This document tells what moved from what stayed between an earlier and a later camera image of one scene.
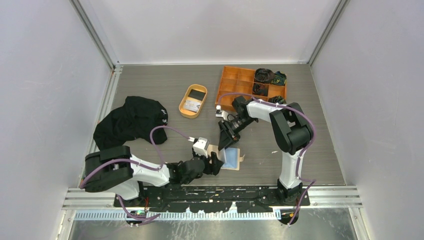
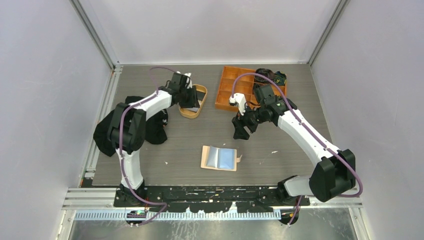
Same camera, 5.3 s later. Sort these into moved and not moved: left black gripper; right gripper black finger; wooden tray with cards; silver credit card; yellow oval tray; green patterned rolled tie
Moved: right gripper black finger; left black gripper
Not moved: silver credit card; wooden tray with cards; green patterned rolled tie; yellow oval tray
